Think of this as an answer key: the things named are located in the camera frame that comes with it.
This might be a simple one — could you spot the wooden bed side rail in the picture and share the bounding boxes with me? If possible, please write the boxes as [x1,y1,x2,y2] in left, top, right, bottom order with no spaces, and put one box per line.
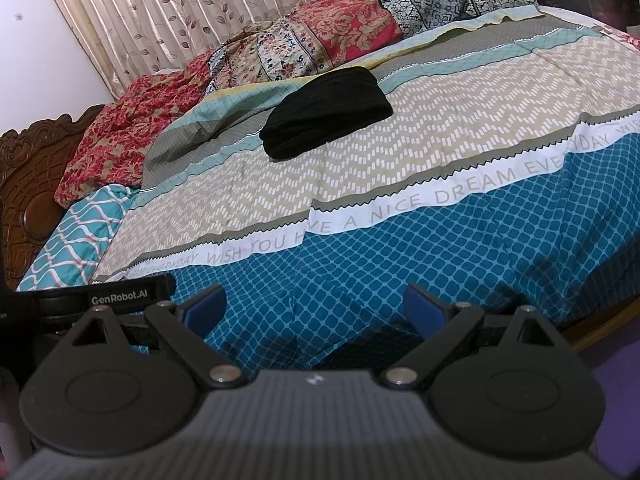
[564,287,640,357]

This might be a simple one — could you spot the patterned teal beige bedsheet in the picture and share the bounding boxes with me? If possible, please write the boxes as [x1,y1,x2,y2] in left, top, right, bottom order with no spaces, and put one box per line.
[90,4,640,367]

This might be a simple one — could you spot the carved wooden headboard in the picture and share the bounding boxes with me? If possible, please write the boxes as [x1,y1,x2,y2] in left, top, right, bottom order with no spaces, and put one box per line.
[0,104,108,292]

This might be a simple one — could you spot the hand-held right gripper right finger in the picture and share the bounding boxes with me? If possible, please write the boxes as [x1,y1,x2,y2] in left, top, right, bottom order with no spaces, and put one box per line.
[384,284,557,389]

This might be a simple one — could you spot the teal wavy pattern pillow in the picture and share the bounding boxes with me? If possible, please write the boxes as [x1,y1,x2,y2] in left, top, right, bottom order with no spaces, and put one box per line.
[15,184,142,294]

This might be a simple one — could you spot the floral patchwork quilt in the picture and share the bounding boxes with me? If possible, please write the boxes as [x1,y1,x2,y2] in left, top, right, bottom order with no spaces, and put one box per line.
[54,0,539,209]

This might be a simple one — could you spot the black pants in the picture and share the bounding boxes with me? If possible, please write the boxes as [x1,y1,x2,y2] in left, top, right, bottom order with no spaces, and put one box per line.
[259,66,394,161]

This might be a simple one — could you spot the leaf print curtain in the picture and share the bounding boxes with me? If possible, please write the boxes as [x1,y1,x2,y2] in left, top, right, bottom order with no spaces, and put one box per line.
[32,0,418,102]

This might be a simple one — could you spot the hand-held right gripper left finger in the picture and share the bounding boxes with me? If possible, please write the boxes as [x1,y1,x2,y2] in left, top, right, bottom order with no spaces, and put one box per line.
[70,284,244,389]

